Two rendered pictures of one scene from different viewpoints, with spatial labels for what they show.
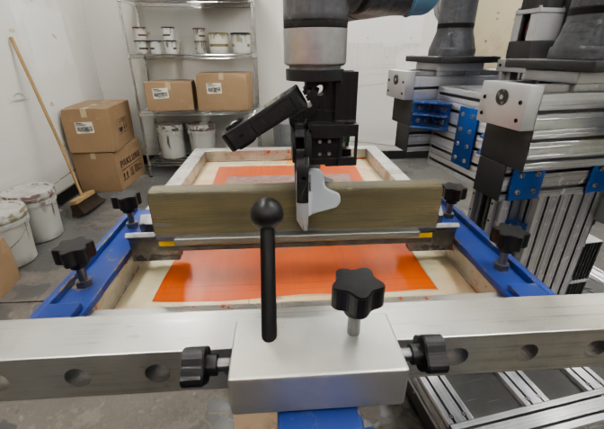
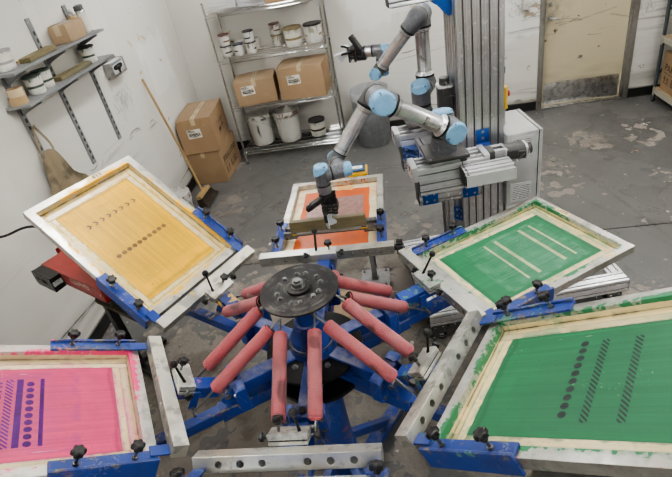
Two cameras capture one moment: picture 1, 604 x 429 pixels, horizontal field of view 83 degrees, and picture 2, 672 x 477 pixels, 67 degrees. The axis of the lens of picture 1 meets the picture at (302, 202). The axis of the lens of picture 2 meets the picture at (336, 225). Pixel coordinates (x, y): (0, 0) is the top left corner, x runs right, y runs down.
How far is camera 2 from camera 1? 2.19 m
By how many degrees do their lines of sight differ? 15
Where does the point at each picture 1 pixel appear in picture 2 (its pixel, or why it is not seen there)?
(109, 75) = (199, 74)
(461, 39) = not seen: hidden behind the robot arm
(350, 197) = (340, 220)
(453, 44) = not seen: hidden behind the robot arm
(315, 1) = (321, 184)
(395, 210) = (353, 222)
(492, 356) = (359, 253)
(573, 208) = (487, 198)
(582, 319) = (377, 245)
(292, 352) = (319, 252)
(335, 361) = (325, 252)
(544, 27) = not seen: hidden behind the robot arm
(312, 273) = (335, 240)
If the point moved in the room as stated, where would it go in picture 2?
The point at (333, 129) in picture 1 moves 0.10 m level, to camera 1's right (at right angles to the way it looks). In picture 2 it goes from (330, 206) to (350, 205)
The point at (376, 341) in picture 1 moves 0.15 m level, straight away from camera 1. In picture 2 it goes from (332, 250) to (343, 232)
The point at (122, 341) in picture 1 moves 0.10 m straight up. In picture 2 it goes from (292, 254) to (288, 237)
